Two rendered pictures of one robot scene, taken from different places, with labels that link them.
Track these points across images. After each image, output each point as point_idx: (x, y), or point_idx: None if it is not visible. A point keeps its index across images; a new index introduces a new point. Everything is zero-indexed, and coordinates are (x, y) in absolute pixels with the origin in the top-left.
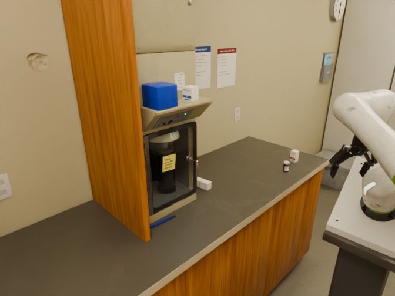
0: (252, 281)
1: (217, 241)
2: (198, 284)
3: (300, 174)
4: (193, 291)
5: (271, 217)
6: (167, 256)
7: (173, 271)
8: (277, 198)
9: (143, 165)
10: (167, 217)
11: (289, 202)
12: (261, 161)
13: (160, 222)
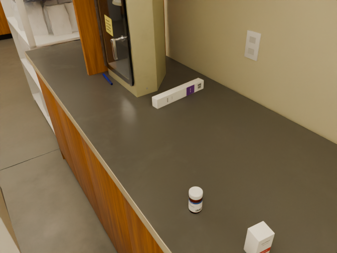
0: (118, 232)
1: (61, 104)
2: (72, 131)
3: (170, 229)
4: (70, 130)
5: (120, 193)
6: (63, 81)
7: (47, 82)
8: (106, 167)
9: (74, 3)
10: (114, 82)
11: (150, 235)
12: (248, 180)
13: (105, 77)
